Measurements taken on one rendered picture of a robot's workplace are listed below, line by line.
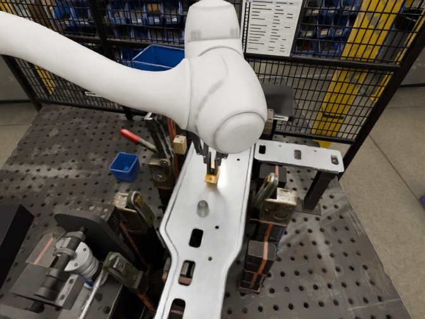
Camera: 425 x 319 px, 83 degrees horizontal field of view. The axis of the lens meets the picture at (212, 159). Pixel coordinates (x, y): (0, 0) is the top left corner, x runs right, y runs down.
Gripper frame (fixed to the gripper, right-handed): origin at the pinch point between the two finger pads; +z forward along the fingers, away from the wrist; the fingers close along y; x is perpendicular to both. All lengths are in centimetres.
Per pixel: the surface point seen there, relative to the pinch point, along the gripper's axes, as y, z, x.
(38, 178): -84, 36, 5
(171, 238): -6.3, 5.9, -22.1
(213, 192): 1.4, 6.0, -5.8
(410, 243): 127, 107, 47
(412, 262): 124, 107, 34
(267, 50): 11, -11, 54
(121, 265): -12.5, -1.8, -32.9
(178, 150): -12.7, 3.4, 6.0
